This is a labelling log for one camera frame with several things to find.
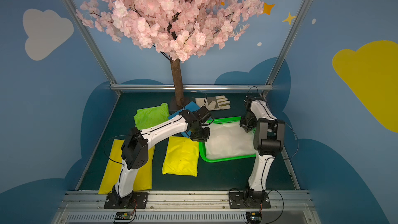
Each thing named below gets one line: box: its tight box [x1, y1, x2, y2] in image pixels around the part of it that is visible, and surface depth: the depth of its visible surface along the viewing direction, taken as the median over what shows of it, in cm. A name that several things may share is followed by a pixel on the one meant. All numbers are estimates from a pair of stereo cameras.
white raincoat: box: [205, 121, 257, 159], surface depth 92 cm
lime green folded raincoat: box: [133, 102, 170, 131], surface depth 106 cm
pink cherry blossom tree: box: [76, 0, 265, 108], surface depth 59 cm
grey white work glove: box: [195, 95, 231, 111], surface depth 117 cm
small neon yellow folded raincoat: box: [161, 135, 200, 177], surface depth 88 cm
